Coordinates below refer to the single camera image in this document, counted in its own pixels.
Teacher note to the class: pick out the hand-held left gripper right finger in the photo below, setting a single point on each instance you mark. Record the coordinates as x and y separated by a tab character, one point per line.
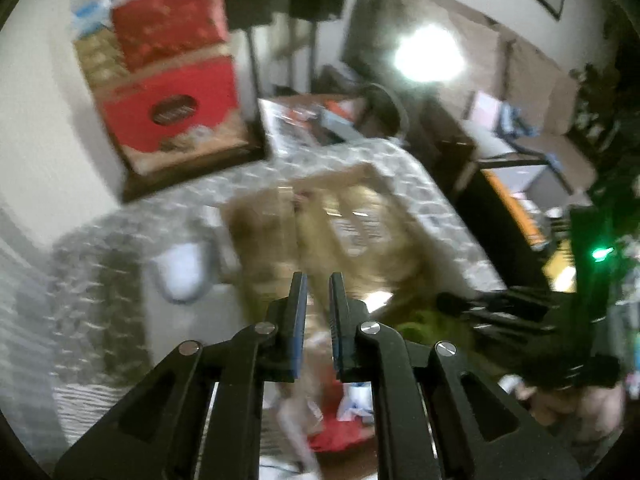
336	320

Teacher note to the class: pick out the blue tissue box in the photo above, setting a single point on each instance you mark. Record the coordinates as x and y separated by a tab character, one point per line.
90	12

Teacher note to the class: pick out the person's right hand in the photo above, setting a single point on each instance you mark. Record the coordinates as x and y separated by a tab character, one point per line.
595	410

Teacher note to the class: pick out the cardboard carrier box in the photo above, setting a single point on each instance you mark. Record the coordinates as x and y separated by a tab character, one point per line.
260	240

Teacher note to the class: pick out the red rubber bands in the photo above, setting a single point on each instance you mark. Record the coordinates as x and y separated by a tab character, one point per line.
340	432

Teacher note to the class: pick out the tan flat box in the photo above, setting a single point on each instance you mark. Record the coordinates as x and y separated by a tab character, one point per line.
96	42
102	61
107	78

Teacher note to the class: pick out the brown sofa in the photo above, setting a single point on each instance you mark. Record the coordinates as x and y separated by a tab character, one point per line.
540	75

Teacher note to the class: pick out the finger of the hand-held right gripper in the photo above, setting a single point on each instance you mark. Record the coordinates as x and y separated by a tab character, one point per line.
515	301
480	316

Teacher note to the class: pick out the clear wrapped package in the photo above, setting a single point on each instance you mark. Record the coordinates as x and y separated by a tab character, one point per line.
285	120

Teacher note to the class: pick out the red gift box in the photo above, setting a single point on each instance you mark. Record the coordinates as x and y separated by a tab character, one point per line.
165	25

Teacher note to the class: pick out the red gift bag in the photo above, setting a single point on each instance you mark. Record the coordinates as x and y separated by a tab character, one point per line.
130	120

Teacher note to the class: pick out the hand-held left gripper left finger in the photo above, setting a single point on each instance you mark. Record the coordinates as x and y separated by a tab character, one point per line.
299	320

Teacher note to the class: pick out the black television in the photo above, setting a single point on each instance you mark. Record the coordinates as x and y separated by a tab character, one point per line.
370	25

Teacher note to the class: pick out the dark green plant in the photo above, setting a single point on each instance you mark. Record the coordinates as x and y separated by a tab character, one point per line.
615	110

